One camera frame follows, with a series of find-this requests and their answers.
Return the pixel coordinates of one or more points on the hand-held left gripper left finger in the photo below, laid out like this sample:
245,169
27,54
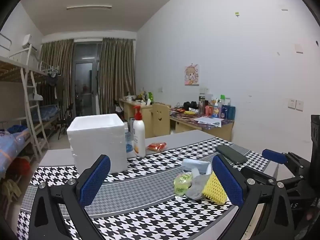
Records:
96,181

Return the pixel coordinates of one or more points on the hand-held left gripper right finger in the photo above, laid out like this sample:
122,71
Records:
227,182

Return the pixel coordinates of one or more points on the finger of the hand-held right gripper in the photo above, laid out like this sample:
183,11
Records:
275,155
260,175

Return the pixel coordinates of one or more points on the yellow sponge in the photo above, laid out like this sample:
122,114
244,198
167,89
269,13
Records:
213,190

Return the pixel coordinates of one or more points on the grey plastic bag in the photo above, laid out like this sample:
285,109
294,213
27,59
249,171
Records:
198,188

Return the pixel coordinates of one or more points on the light blue face mask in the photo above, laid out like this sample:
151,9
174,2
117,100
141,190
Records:
197,166

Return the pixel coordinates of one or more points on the white foam box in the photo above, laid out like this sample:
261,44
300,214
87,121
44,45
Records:
97,142

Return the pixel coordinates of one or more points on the green tissue pack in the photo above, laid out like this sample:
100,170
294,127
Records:
182,183

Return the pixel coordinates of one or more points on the black smartphone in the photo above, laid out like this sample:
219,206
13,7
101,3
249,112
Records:
231,154

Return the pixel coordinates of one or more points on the houndstooth table mat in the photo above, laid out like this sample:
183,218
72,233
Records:
140,192

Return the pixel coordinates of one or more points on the clear blue-label water bottle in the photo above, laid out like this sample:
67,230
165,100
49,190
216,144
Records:
128,140

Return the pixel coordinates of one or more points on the wooden desk with printed cover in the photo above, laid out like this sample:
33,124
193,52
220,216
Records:
225,130

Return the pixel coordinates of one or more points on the white lotion pump bottle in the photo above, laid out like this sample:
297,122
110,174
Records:
139,135

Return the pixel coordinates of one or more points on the white printed papers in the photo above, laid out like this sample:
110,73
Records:
210,120

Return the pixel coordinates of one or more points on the row of toiletry bottles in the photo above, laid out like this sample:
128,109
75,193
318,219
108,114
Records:
225,111

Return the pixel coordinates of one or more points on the red snack packet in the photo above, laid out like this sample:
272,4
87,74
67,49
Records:
157,146

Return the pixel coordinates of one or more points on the black folding chair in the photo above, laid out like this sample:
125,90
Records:
68,110

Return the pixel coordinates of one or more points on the red bag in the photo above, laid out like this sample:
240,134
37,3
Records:
21,166

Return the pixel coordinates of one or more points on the yellow tube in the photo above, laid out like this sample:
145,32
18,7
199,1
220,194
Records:
189,112

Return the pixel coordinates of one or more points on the plain wooden desk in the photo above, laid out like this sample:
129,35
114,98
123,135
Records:
149,120

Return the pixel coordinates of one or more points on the blue bedding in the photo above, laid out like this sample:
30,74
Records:
48,111

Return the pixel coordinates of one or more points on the yellowish cloth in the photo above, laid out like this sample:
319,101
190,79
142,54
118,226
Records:
11,188

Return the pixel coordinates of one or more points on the black headphones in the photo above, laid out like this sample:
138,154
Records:
191,105

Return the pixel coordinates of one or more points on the blue plaid quilt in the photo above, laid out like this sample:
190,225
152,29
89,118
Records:
12,150

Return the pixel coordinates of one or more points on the wooden smiley chair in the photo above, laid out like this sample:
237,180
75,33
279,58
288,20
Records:
160,117

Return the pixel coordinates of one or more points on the white bunk bed ladder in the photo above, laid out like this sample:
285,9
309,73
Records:
33,110

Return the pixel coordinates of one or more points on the green plastic bottle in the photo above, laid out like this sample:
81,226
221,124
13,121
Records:
150,97

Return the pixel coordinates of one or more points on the glass balcony door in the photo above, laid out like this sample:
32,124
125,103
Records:
83,80

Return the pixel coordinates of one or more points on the white hanging cloth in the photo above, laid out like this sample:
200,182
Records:
37,97

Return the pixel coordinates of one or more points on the dark hanging clothes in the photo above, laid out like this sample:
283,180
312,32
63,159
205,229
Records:
52,85

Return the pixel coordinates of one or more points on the brown curtain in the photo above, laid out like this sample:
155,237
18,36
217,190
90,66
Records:
117,75
62,80

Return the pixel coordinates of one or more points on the white metal bunk bed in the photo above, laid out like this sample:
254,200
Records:
50,67
15,66

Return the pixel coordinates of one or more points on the white air conditioner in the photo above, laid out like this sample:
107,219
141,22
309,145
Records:
27,40

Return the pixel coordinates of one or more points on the ceiling tube light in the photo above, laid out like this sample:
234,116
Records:
88,7

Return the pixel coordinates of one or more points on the pink cartoon wall poster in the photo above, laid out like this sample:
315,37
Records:
192,75

